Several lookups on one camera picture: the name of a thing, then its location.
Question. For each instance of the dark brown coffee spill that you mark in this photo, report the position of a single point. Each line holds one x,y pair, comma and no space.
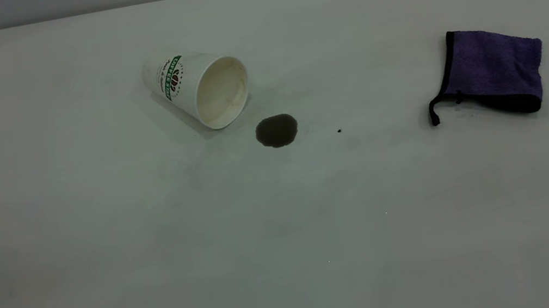
277,131

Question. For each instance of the purple cloth with black trim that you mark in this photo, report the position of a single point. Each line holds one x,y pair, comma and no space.
495,66

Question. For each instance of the white paper coffee cup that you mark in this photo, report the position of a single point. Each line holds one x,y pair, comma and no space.
197,86

